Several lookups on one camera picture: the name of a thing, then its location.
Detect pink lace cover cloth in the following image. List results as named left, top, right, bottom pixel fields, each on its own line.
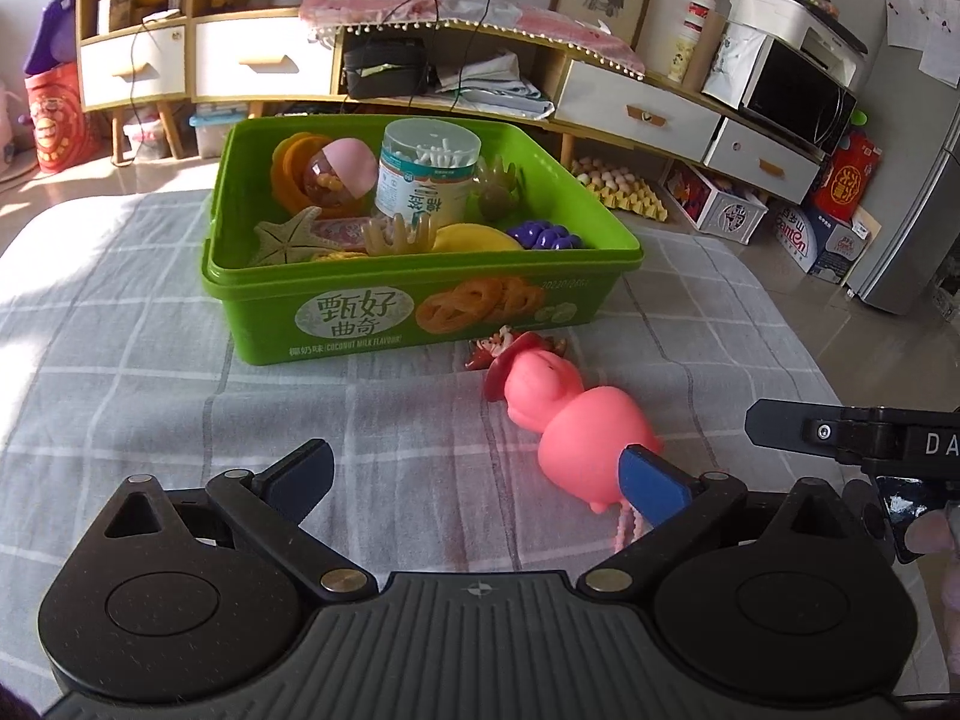
left=298, top=0, right=646, bottom=80

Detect yellow plastic toy cup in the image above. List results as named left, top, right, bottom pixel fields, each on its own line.
left=431, top=223, right=523, bottom=254

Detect pink rectangular box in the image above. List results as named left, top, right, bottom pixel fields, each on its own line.
left=313, top=218, right=368, bottom=252

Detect white starfish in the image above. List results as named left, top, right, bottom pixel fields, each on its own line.
left=249, top=206, right=343, bottom=266

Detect green plastic cookie box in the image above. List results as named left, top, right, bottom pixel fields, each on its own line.
left=200, top=114, right=644, bottom=364

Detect white patterned storage box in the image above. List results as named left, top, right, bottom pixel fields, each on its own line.
left=661, top=160, right=768, bottom=245

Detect black bag on shelf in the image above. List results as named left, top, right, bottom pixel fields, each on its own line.
left=342, top=36, right=436, bottom=99

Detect purple toy grapes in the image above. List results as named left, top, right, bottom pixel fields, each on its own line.
left=508, top=220, right=583, bottom=250

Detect pink pig toy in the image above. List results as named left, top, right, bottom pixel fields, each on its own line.
left=467, top=327, right=662, bottom=551

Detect clear cotton swab jar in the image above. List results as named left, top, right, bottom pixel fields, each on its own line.
left=374, top=117, right=482, bottom=227

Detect wooden tv cabinet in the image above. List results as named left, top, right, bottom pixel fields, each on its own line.
left=76, top=0, right=820, bottom=203

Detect red paper bag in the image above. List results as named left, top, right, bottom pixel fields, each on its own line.
left=25, top=62, right=99, bottom=176

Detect pink capsule ball toy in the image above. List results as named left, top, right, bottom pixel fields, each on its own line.
left=302, top=138, right=379, bottom=216

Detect black microwave oven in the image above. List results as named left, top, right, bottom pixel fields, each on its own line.
left=701, top=21, right=856, bottom=158

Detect egg tray with eggs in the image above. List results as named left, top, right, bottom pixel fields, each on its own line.
left=569, top=156, right=669, bottom=223

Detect grey checked table cloth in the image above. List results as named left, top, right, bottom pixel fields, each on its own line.
left=0, top=187, right=947, bottom=706

